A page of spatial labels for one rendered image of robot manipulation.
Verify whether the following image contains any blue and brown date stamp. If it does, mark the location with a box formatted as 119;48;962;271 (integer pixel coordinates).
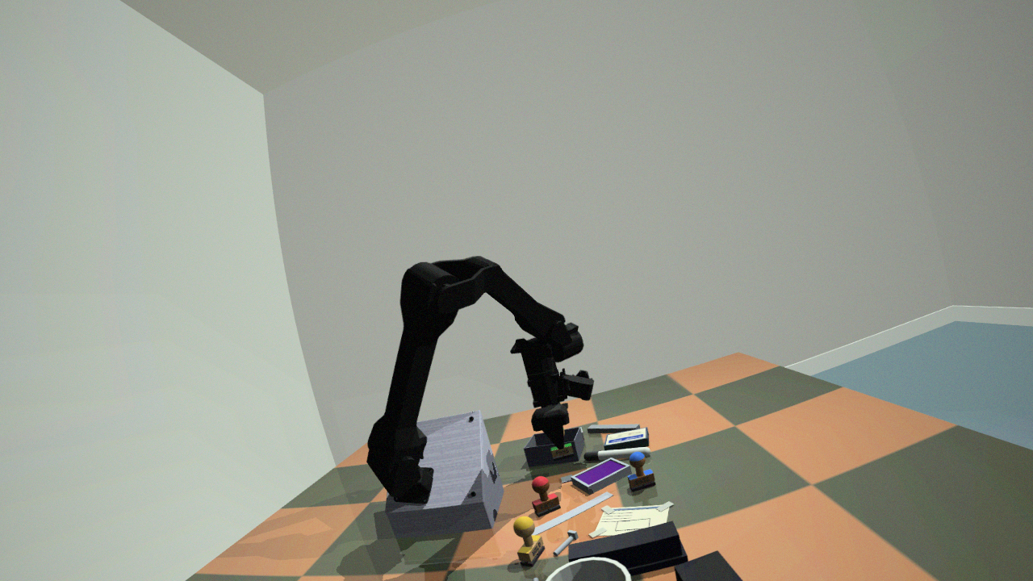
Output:
627;452;656;492

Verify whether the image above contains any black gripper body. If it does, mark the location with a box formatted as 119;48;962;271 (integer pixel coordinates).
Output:
527;366;570;432

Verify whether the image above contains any blue stamp pad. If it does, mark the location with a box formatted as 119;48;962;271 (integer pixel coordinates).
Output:
604;427;649;451

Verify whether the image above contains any light grey flat bar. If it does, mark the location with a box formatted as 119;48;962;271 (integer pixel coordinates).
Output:
532;491;613;536

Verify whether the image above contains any yellow rubber stamp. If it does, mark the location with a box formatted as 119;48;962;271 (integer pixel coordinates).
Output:
513;516;546;565

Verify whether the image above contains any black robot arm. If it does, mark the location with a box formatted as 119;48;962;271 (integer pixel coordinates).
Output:
366;256;584;504

